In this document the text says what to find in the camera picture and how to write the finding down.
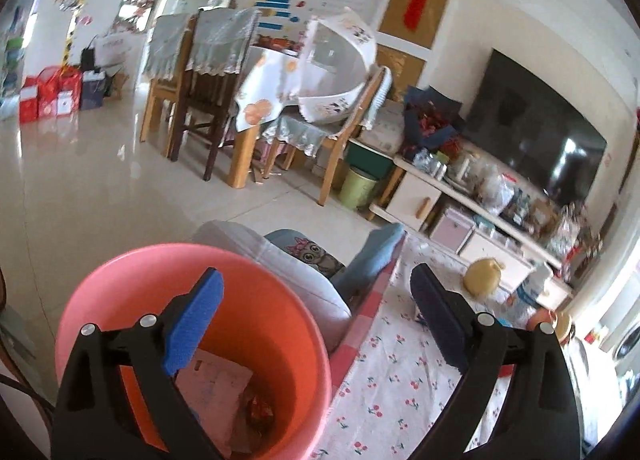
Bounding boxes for brown crinkled wrapper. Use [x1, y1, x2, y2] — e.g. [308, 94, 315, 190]
[244, 382, 275, 438]

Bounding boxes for dark gift bag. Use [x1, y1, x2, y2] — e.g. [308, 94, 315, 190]
[80, 47, 113, 110]

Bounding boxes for green waste bin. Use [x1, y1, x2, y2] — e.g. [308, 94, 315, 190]
[339, 167, 381, 211]

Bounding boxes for wooden chair with lace cover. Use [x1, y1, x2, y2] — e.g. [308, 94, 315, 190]
[260, 67, 396, 205]

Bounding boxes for pink plastic bucket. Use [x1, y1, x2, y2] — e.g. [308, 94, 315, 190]
[55, 242, 333, 460]

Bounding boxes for red gift box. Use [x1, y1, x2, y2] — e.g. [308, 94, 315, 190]
[20, 74, 42, 123]

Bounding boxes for white washing machine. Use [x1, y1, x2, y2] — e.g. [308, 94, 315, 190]
[612, 325, 640, 366]

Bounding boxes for dark blue wrapped bouquet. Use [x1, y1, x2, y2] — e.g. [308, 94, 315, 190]
[402, 86, 468, 163]

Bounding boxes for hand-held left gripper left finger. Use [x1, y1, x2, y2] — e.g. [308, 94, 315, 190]
[50, 267, 224, 460]

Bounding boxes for yellow pear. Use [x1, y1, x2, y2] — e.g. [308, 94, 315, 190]
[462, 257, 502, 298]

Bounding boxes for light wooden chair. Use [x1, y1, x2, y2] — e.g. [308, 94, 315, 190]
[140, 14, 201, 158]

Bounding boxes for mesh food cover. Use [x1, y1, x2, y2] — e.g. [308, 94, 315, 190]
[295, 7, 378, 123]

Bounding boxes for red apple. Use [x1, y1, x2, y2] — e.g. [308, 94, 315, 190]
[528, 311, 556, 335]

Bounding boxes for dark green basin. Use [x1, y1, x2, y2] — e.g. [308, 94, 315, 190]
[345, 142, 396, 181]

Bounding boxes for pale printed packet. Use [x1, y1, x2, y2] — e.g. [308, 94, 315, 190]
[175, 349, 254, 458]

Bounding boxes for red gift bags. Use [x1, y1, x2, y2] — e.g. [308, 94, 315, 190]
[37, 64, 83, 118]

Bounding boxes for white bottle with blue label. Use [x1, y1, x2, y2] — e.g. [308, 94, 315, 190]
[505, 267, 553, 325]

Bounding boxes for grey cushion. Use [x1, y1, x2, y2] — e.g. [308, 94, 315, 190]
[192, 220, 352, 353]

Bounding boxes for black television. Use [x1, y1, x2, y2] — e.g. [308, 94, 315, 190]
[460, 47, 608, 205]

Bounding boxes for white television cabinet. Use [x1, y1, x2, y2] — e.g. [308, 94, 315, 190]
[370, 137, 573, 311]

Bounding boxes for cherry print tablecloth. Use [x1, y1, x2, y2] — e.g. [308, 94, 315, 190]
[310, 235, 576, 460]

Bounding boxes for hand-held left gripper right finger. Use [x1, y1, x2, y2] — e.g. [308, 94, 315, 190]
[410, 264, 586, 460]

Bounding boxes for pink storage box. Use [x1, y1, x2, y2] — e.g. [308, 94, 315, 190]
[430, 207, 476, 253]

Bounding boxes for brown cork board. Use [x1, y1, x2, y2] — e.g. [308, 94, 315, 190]
[377, 0, 453, 48]

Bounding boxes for clear glass kettle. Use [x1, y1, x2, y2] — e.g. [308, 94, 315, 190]
[450, 155, 481, 185]

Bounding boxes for wooden dining table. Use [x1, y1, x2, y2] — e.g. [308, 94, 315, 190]
[225, 40, 321, 188]

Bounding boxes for clear plastic bag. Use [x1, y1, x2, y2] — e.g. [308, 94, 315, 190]
[547, 205, 591, 261]

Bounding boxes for cat print cushion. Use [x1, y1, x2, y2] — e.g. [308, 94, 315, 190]
[264, 229, 346, 281]

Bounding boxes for light blue chair backrest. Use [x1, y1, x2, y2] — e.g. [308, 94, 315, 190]
[330, 224, 407, 303]

